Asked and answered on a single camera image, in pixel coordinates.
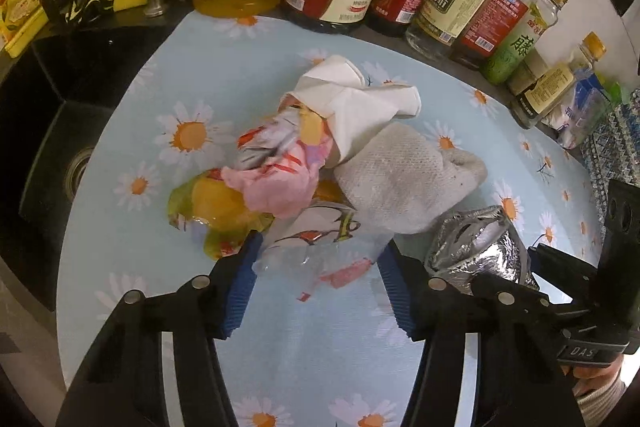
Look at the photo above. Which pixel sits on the clear plastic wrapper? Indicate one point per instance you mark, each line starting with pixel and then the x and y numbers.
pixel 327 245

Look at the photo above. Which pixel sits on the small sesame oil bottle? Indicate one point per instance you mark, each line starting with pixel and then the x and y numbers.
pixel 538 100

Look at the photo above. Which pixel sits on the white paper napkin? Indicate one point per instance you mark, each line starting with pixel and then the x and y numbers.
pixel 354 112

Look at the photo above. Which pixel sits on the green snack bag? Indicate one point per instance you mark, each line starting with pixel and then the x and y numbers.
pixel 616 93

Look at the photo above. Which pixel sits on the black kitchen sink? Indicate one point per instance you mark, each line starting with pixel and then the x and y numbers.
pixel 56 100

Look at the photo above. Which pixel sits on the silver foil bag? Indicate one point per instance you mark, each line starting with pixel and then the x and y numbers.
pixel 470 243

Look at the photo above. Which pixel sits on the yellow dish soap bottle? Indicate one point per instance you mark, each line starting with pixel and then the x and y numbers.
pixel 21 20

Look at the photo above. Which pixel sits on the green label pepper oil bottle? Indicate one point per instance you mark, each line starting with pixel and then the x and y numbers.
pixel 541 16

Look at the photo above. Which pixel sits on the white knit rag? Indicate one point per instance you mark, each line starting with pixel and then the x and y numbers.
pixel 401 182

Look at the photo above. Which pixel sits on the daisy print tablecloth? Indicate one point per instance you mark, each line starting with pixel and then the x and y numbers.
pixel 339 358

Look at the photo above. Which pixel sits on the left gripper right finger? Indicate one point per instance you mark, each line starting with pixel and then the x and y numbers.
pixel 406 284

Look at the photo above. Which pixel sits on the blue white salt bag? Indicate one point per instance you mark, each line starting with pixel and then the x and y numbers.
pixel 578 112

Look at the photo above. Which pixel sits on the red label dark vinegar bottle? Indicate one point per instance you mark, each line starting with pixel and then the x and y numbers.
pixel 487 29

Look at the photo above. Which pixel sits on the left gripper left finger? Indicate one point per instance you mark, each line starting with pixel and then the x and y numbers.
pixel 231 284

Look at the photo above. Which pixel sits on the pink snack wrapper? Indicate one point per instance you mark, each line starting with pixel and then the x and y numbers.
pixel 278 165

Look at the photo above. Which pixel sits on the person's right hand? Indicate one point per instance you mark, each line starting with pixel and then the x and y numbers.
pixel 589 379

